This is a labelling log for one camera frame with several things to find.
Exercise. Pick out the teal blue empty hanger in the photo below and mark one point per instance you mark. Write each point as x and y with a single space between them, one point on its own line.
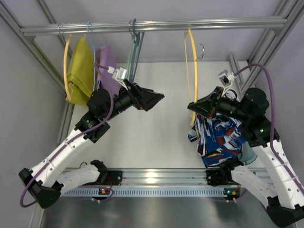
136 50

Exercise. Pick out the right aluminium frame post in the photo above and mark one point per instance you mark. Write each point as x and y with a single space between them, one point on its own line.
270 42

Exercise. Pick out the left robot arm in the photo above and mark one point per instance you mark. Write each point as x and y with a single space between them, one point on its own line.
46 181

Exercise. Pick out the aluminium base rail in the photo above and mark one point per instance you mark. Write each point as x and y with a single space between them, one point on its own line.
136 177

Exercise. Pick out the aluminium hanging rail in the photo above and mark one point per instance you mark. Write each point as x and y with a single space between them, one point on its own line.
153 26

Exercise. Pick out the light blue hanger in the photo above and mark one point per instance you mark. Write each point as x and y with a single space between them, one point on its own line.
94 55

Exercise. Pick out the blue white patterned trousers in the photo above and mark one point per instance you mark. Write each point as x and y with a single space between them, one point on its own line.
218 139

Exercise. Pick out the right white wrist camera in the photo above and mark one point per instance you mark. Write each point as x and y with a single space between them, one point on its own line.
226 79

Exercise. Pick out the teal plastic basket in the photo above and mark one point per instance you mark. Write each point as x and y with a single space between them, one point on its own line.
247 155

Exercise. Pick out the mustard yellow garment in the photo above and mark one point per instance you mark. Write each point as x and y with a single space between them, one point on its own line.
80 72

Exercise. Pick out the yellow hanger with trousers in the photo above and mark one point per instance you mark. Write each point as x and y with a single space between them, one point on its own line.
196 58

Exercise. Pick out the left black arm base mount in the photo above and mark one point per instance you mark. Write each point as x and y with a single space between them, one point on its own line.
110 178

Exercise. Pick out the green empty hanger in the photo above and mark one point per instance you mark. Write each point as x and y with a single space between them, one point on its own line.
130 54

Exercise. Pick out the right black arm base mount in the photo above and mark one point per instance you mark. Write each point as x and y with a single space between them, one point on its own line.
218 176

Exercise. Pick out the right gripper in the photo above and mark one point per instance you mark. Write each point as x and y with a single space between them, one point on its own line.
217 101

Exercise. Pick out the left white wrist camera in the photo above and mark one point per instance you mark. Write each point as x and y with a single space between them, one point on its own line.
119 75

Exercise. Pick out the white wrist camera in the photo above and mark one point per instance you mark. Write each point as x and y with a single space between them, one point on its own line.
226 79
119 75

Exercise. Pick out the slotted grey cable duct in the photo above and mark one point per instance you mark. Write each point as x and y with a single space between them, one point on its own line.
199 191

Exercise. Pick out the left aluminium frame post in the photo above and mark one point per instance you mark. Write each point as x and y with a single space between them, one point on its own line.
14 24

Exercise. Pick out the purple garment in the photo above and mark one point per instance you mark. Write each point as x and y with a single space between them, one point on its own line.
104 79

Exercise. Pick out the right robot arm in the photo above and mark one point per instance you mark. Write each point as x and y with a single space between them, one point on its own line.
284 198

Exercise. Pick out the aluminium frame post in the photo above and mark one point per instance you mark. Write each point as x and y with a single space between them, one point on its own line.
14 24
270 42

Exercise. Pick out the yellow hanger on left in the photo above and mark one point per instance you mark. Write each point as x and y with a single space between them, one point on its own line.
67 85

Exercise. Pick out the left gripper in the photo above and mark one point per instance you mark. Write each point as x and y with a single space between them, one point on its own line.
137 96

